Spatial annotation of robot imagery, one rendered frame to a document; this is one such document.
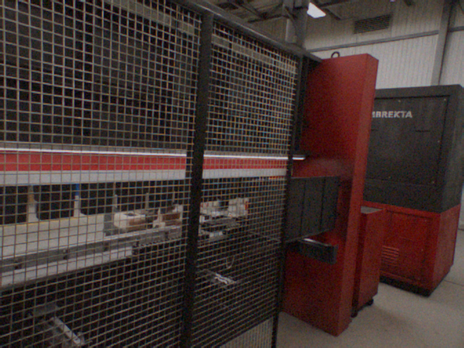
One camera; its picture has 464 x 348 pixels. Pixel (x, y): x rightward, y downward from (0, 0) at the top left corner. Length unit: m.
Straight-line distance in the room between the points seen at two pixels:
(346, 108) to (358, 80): 0.22
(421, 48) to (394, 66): 0.62
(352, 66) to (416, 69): 6.55
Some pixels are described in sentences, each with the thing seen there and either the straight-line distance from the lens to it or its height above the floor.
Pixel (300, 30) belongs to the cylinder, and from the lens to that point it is 2.99.
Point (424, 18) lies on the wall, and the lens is 9.82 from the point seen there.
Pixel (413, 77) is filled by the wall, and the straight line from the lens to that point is 9.51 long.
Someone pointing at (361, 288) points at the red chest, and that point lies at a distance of 3.54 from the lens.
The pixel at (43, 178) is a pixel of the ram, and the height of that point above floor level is 1.31.
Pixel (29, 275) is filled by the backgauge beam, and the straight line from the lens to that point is 1.57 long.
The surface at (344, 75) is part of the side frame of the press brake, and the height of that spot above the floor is 2.14.
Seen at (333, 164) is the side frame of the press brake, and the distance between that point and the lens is 2.98.
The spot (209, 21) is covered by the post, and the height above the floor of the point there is 1.96.
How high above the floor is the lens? 1.54
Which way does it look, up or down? 5 degrees down
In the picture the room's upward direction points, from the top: 4 degrees clockwise
